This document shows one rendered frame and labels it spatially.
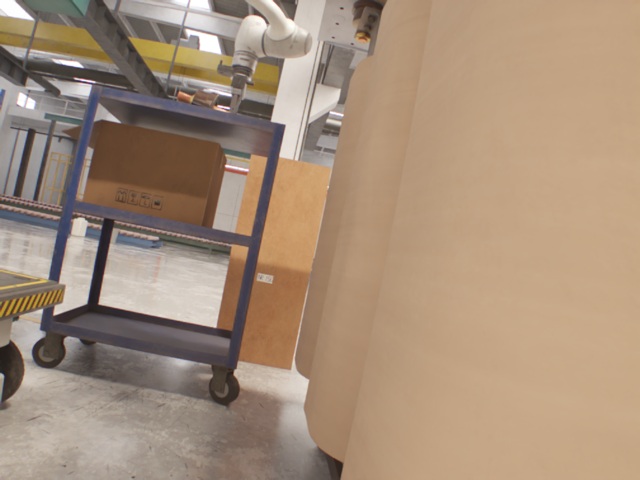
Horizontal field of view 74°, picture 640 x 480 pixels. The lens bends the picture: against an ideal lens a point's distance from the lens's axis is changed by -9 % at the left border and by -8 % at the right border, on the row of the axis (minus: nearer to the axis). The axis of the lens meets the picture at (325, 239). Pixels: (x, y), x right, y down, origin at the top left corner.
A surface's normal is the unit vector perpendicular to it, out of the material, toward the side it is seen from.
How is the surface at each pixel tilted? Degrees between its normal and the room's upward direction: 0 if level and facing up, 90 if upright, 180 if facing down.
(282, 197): 90
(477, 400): 90
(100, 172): 90
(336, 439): 90
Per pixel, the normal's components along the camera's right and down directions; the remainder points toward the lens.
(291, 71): 0.11, -0.02
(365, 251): -0.78, -0.18
